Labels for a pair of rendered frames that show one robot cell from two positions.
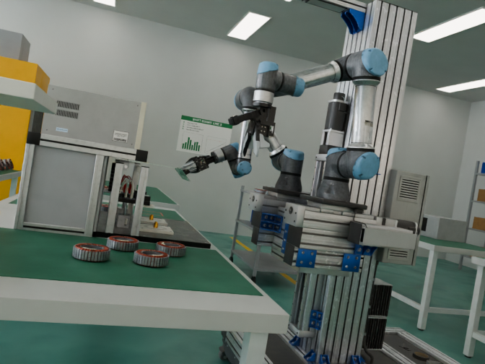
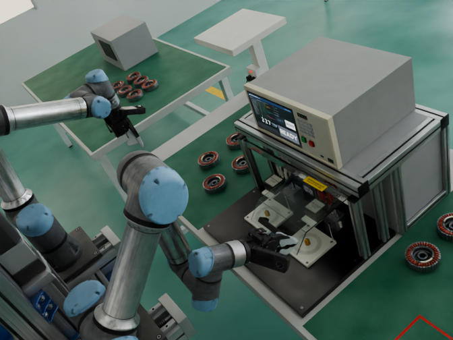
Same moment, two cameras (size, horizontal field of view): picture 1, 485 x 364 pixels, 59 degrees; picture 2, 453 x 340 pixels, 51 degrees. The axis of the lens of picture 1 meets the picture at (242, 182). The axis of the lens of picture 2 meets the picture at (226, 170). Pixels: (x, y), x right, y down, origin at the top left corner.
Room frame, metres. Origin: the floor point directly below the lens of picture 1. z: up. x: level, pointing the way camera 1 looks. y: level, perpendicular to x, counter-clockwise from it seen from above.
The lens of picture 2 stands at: (3.38, 0.15, 2.15)
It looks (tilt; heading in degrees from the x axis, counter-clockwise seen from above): 37 degrees down; 175
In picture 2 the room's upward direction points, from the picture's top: 22 degrees counter-clockwise
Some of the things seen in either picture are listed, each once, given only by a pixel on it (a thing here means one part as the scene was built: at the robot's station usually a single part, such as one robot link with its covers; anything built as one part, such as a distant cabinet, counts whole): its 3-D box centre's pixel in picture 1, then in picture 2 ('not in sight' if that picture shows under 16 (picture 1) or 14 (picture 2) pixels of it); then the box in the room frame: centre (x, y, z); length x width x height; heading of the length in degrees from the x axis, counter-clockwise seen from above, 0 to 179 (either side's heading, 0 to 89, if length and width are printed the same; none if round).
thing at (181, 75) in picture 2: not in sight; (131, 114); (-0.25, -0.10, 0.37); 1.85 x 1.10 x 0.75; 17
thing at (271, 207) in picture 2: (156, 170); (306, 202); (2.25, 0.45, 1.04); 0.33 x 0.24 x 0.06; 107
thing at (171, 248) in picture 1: (170, 248); (214, 183); (1.60, 0.22, 0.77); 0.11 x 0.11 x 0.04
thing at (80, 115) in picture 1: (97, 121); (327, 96); (2.00, 0.71, 1.22); 0.44 x 0.39 x 0.20; 17
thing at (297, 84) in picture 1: (286, 85); (81, 100); (1.67, -0.11, 1.45); 0.11 x 0.11 x 0.08; 26
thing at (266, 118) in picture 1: (261, 120); (116, 119); (1.62, -0.03, 1.29); 0.09 x 0.08 x 0.12; 108
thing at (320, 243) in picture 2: (151, 220); (308, 244); (2.19, 0.43, 0.78); 0.15 x 0.15 x 0.01; 17
